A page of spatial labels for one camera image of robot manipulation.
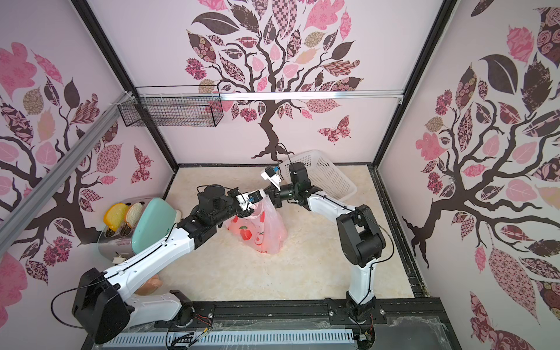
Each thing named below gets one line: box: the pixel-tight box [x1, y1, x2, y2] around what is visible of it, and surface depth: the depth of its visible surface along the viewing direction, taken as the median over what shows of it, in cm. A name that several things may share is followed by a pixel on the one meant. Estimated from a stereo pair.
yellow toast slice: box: [103, 202, 130, 232], surface depth 81 cm
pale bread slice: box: [125, 202, 144, 229], surface depth 81 cm
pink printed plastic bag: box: [224, 195, 288, 255], surface depth 83 cm
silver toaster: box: [97, 197, 153, 260], surface depth 77 cm
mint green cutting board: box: [131, 197, 177, 255], surface depth 78 cm
